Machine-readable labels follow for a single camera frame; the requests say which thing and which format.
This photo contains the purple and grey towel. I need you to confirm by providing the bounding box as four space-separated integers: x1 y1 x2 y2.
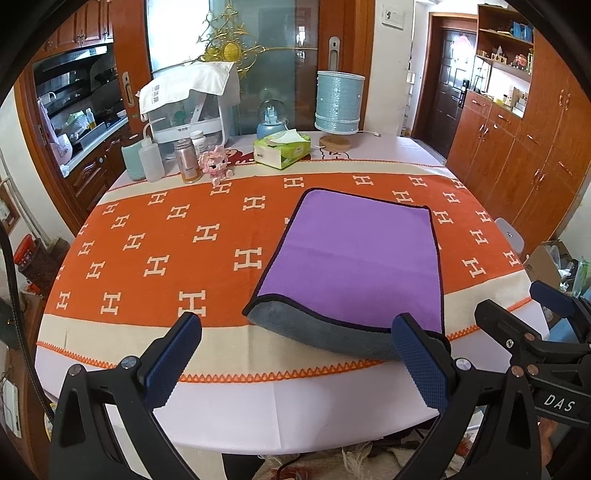
242 188 446 361

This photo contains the cardboard box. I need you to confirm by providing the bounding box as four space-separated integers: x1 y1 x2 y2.
524 240 573 289

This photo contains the grey plastic stool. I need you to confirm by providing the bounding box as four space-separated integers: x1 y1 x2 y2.
495 217 525 256

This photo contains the orange H-pattern table runner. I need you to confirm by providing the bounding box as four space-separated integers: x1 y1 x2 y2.
36 160 532 392

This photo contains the teal cup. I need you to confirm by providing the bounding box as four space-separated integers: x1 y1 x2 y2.
121 141 145 181

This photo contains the pink crochet toy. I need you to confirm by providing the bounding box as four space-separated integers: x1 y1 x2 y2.
198 145 233 187

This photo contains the white squeeze bottle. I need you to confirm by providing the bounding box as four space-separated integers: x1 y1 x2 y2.
138 123 165 183

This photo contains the white lidded jar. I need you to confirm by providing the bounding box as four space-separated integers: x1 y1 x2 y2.
190 130 208 157

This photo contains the green tissue box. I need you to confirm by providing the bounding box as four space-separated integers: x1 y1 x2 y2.
253 129 311 170

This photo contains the white sterilizer appliance with cloth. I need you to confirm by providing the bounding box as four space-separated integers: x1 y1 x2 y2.
138 61 240 146

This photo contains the snow globe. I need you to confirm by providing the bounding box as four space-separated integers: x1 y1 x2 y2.
256 99 287 139

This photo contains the light blue table lamp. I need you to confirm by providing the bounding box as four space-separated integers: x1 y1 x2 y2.
315 70 365 153

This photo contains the gold ornament on glass door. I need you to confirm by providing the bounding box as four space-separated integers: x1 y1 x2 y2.
197 1 317 78

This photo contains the wooden cabinet wall unit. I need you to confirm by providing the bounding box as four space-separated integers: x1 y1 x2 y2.
447 5 590 253

